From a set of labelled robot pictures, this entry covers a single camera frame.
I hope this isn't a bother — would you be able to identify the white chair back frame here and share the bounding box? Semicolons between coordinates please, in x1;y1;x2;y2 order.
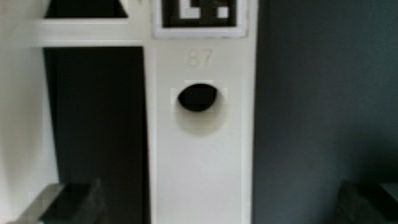
0;0;259;224

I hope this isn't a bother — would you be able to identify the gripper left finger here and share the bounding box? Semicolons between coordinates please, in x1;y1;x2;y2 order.
10;180;105;224

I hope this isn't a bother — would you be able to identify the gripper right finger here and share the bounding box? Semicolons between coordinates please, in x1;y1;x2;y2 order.
332;181;398;224

